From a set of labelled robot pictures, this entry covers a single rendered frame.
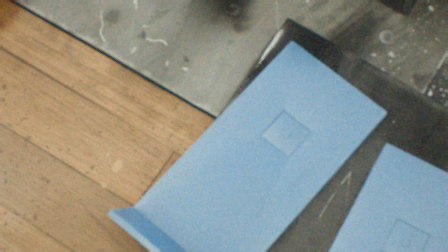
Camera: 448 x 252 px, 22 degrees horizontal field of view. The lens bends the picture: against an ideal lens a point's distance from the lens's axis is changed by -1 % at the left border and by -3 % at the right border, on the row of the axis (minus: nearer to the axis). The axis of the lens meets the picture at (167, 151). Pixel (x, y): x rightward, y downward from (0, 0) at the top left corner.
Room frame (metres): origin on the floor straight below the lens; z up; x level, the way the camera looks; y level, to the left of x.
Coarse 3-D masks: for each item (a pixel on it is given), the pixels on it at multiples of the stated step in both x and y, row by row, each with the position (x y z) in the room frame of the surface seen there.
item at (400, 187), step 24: (384, 168) 0.24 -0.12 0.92; (408, 168) 0.24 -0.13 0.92; (432, 168) 0.24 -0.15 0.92; (360, 192) 0.23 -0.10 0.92; (384, 192) 0.23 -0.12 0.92; (408, 192) 0.23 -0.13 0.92; (432, 192) 0.23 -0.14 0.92; (360, 216) 0.22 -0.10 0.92; (384, 216) 0.22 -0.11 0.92; (408, 216) 0.21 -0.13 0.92; (432, 216) 0.21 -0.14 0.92; (336, 240) 0.20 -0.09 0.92; (360, 240) 0.20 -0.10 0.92; (384, 240) 0.20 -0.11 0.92; (432, 240) 0.20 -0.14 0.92
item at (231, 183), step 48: (288, 48) 0.32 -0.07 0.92; (240, 96) 0.29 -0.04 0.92; (288, 96) 0.29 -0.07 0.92; (336, 96) 0.29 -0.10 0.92; (240, 144) 0.27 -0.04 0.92; (336, 144) 0.26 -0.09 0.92; (192, 192) 0.24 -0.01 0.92; (240, 192) 0.24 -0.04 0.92; (288, 192) 0.23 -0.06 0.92; (144, 240) 0.21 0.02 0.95; (192, 240) 0.21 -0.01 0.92; (240, 240) 0.21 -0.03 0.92
